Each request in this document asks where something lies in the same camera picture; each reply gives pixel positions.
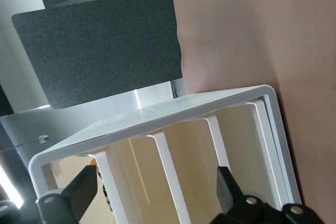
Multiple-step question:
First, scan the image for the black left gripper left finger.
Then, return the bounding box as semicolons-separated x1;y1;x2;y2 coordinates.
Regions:
0;165;99;224

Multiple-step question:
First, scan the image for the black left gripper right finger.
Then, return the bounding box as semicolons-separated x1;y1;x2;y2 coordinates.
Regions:
215;166;326;224

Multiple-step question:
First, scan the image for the brown table cover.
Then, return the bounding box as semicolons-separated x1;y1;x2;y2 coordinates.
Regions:
167;0;336;224

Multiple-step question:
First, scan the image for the white drawer cabinet housing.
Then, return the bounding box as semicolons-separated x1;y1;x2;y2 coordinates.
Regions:
28;84;304;224

